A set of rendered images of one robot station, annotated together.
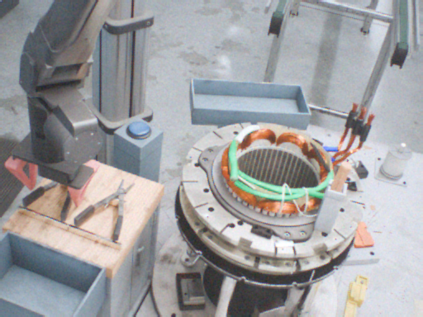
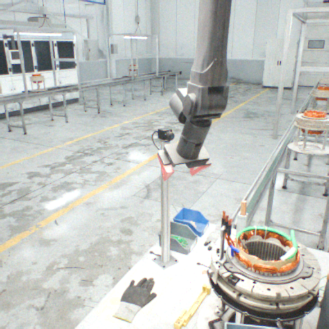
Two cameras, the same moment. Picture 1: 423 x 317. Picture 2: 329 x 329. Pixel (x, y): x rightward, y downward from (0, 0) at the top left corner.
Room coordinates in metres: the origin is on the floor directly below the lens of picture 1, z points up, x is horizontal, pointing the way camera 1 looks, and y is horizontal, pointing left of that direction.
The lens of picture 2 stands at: (1.60, -0.12, 1.70)
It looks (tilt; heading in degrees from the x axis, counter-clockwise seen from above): 21 degrees down; 200
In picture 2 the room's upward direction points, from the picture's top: straight up
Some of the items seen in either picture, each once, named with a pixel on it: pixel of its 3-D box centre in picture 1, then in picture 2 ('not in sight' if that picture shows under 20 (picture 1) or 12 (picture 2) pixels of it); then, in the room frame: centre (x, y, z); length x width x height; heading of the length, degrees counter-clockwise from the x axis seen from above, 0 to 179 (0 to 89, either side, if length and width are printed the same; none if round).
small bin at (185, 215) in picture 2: not in sight; (191, 222); (0.17, -0.49, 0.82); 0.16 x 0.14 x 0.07; 84
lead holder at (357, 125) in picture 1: (358, 125); (225, 226); (0.79, -0.22, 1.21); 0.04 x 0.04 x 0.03; 77
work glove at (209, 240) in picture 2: not in sight; (219, 237); (0.23, -0.33, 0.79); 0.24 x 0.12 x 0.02; 172
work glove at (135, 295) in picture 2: not in sight; (136, 295); (0.73, -0.55, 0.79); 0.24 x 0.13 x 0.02; 172
